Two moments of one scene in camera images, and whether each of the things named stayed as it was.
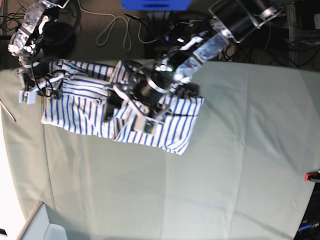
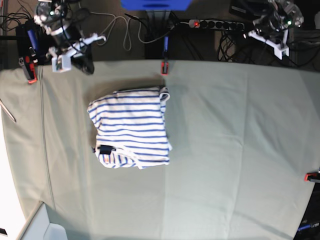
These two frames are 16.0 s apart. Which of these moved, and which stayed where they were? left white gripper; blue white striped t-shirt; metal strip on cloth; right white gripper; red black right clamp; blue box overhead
Moved: left white gripper; right white gripper; blue white striped t-shirt
Stayed: red black right clamp; blue box overhead; metal strip on cloth
